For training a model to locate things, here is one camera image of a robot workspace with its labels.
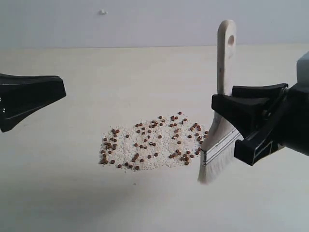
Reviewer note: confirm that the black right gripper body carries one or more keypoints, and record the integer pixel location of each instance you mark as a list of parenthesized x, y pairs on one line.
[(287, 127)]

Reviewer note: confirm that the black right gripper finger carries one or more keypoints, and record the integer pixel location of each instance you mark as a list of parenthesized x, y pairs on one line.
[(247, 115), (258, 91)]

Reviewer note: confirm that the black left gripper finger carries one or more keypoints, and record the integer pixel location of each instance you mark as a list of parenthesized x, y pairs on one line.
[(21, 96)]

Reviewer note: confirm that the wide white bristle paintbrush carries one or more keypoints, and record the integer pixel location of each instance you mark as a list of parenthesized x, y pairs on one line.
[(217, 150)]

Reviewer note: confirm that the brown and white granule pile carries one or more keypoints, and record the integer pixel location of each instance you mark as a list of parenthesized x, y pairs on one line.
[(165, 141)]

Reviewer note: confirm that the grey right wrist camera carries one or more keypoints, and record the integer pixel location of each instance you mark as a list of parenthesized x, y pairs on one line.
[(302, 70)]

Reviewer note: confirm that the small white wall lump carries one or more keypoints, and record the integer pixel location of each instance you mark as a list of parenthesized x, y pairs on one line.
[(102, 12)]

